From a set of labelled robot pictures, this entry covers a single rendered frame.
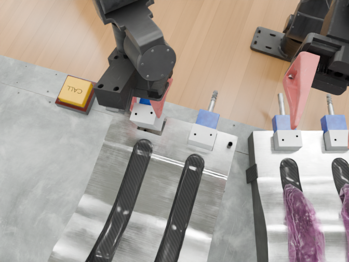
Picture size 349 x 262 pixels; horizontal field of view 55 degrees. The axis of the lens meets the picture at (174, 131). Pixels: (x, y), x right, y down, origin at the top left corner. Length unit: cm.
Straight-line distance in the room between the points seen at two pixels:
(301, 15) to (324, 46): 38
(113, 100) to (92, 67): 39
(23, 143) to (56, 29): 32
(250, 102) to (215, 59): 14
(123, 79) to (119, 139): 21
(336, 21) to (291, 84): 8
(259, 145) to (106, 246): 37
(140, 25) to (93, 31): 48
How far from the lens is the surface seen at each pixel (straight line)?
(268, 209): 68
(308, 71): 38
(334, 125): 79
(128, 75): 51
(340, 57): 40
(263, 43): 91
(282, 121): 75
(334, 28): 41
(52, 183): 80
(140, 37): 44
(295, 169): 75
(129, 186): 67
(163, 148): 67
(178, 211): 66
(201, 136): 65
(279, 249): 67
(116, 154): 68
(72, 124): 82
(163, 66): 47
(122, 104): 49
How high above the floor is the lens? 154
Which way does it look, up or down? 71 degrees down
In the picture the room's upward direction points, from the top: straight up
